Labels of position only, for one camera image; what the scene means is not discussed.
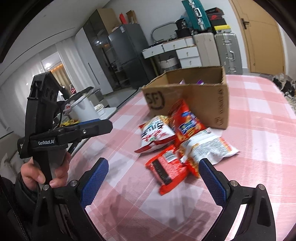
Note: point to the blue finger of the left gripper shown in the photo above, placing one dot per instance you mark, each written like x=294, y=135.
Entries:
x=89, y=121

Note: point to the person's left hand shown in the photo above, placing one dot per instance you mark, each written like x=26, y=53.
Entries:
x=32, y=175

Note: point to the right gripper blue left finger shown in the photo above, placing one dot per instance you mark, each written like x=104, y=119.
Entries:
x=91, y=181

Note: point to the white red Korean noodle bag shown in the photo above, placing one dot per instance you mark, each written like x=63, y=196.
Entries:
x=156, y=133

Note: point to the wooden door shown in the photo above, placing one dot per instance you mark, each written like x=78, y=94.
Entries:
x=262, y=38

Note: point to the black glass cabinet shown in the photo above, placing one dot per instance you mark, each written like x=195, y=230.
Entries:
x=97, y=35

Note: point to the pile of shoes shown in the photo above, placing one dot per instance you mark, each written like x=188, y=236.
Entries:
x=287, y=86

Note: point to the pink checkered tablecloth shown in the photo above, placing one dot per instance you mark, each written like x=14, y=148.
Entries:
x=249, y=196

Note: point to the white kettle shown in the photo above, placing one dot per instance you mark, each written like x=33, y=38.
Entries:
x=80, y=108

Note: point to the red orange chips bag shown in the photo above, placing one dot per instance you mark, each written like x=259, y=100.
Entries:
x=183, y=122

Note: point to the beige suitcase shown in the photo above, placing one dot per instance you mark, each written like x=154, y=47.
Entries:
x=207, y=49

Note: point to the teal suitcase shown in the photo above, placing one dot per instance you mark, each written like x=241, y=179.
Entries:
x=197, y=15

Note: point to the white drawer desk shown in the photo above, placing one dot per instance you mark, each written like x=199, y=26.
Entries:
x=184, y=49

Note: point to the woven laundry basket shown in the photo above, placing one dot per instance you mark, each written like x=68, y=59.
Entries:
x=169, y=64

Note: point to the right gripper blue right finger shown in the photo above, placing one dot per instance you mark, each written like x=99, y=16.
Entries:
x=215, y=181

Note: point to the oval mirror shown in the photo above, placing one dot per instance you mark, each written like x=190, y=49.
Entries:
x=164, y=32

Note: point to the dark grey refrigerator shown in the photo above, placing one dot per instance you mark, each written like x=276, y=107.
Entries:
x=128, y=41

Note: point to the silver grey suitcase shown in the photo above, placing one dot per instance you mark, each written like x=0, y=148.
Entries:
x=229, y=53

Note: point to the white fries snack bag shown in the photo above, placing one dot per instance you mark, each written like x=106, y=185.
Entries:
x=205, y=144

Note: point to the red wafer snack pack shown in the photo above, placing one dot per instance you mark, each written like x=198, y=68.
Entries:
x=168, y=170

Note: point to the brown SF cardboard box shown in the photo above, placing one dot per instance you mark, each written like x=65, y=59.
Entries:
x=208, y=102

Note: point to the stacked shoe boxes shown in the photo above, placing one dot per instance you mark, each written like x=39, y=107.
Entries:
x=217, y=21

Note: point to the purple snack bag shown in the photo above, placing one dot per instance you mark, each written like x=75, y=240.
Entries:
x=199, y=82

